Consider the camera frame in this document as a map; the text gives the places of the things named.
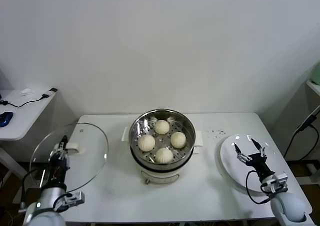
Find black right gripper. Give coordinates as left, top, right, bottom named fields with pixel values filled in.
left=233, top=138, right=275, bottom=182

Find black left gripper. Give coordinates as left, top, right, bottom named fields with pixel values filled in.
left=48, top=135, right=71, bottom=184

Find round glass pot lid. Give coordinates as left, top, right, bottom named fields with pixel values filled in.
left=29, top=122, right=110, bottom=194

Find white steamed baozi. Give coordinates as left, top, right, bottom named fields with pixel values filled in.
left=170, top=132, right=187, bottom=148
left=155, top=147, right=174, bottom=164
left=154, top=119, right=171, bottom=136
left=138, top=134, right=156, bottom=152

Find white round plate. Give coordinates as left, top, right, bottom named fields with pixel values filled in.
left=219, top=134, right=287, bottom=193

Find white side desk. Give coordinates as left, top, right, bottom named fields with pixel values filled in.
left=0, top=88, right=59, bottom=204

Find white shelf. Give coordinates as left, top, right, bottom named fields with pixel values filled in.
left=306, top=79, right=320, bottom=96

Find white electric cooker base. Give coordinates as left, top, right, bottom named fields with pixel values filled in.
left=129, top=145, right=201, bottom=186

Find pale green container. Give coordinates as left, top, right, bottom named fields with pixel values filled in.
left=311, top=62, right=320, bottom=85

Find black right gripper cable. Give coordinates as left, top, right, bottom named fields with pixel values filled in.
left=245, top=170, right=272, bottom=204

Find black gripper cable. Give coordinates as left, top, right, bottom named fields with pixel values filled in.
left=19, top=169, right=41, bottom=211
left=245, top=170, right=272, bottom=204

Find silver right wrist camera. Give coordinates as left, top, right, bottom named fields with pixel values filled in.
left=261, top=172, right=288, bottom=193

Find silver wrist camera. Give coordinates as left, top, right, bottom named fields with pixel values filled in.
left=63, top=191, right=85, bottom=207
left=261, top=172, right=288, bottom=193

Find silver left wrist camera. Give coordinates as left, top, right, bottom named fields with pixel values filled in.
left=63, top=191, right=85, bottom=207

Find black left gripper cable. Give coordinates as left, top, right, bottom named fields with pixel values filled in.
left=19, top=169, right=41, bottom=211

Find black cable with plug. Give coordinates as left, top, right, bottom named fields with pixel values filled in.
left=0, top=87, right=58, bottom=108

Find black power cable with adapter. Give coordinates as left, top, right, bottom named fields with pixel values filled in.
left=283, top=108, right=320, bottom=161

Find steel steamer pot white handles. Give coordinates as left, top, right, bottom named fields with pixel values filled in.
left=121, top=108, right=205, bottom=166

